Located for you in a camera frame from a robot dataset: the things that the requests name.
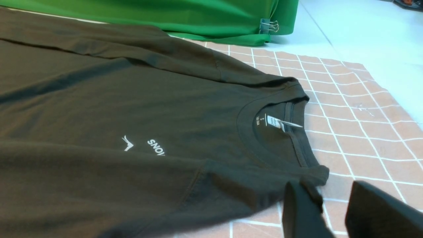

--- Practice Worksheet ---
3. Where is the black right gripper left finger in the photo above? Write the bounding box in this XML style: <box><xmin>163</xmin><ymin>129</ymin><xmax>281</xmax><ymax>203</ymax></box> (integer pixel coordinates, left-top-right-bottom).
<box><xmin>282</xmin><ymin>181</ymin><xmax>334</xmax><ymax>238</ymax></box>

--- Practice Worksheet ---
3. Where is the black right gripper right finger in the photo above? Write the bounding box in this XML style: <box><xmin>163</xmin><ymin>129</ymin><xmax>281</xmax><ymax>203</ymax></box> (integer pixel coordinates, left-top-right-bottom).
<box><xmin>345</xmin><ymin>180</ymin><xmax>423</xmax><ymax>238</ymax></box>

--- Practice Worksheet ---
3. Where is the dark gray long-sleeve shirt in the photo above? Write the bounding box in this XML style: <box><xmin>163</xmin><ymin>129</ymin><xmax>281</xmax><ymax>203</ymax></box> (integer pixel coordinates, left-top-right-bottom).
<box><xmin>0</xmin><ymin>8</ymin><xmax>329</xmax><ymax>238</ymax></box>

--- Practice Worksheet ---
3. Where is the pink checkered table mat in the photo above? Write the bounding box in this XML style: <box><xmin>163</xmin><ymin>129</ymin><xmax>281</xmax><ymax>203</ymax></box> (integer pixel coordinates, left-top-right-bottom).
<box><xmin>165</xmin><ymin>35</ymin><xmax>423</xmax><ymax>238</ymax></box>

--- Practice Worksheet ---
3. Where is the silver binder clip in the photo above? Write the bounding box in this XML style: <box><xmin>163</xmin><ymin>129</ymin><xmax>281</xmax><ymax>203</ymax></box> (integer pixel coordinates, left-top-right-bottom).
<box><xmin>259</xmin><ymin>19</ymin><xmax>280</xmax><ymax>34</ymax></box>

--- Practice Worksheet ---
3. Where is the green backdrop cloth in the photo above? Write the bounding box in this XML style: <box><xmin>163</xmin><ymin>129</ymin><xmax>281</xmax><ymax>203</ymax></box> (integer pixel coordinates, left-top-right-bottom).
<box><xmin>1</xmin><ymin>0</ymin><xmax>299</xmax><ymax>47</ymax></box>

